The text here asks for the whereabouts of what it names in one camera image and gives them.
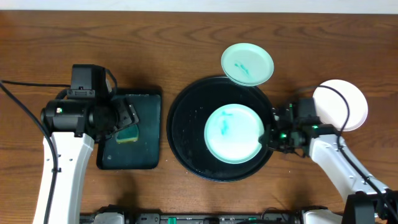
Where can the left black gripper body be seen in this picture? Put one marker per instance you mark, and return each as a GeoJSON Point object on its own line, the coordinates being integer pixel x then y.
{"type": "Point", "coordinates": [127, 115]}

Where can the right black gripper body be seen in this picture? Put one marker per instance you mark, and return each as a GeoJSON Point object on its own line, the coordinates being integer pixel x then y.
{"type": "Point", "coordinates": [282, 139]}

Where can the green yellow sponge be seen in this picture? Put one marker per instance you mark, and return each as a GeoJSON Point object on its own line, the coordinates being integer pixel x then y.
{"type": "Point", "coordinates": [129, 134]}

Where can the mint plate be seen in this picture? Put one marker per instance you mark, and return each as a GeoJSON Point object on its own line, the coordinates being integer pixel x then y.
{"type": "Point", "coordinates": [247, 64]}
{"type": "Point", "coordinates": [232, 133]}

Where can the white plate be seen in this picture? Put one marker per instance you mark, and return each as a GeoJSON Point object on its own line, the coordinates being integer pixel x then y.
{"type": "Point", "coordinates": [331, 108]}

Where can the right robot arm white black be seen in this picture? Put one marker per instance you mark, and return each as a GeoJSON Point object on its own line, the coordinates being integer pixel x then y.
{"type": "Point", "coordinates": [366, 198]}

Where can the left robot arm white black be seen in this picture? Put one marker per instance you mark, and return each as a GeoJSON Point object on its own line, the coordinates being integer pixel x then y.
{"type": "Point", "coordinates": [75, 125]}

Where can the black rectangular tray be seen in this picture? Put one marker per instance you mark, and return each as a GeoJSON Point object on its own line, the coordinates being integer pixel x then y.
{"type": "Point", "coordinates": [143, 153]}

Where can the black round tray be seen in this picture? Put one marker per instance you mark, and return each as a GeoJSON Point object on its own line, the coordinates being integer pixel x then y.
{"type": "Point", "coordinates": [186, 124]}

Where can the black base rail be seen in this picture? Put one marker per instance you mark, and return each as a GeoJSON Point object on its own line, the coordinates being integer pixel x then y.
{"type": "Point", "coordinates": [199, 218]}

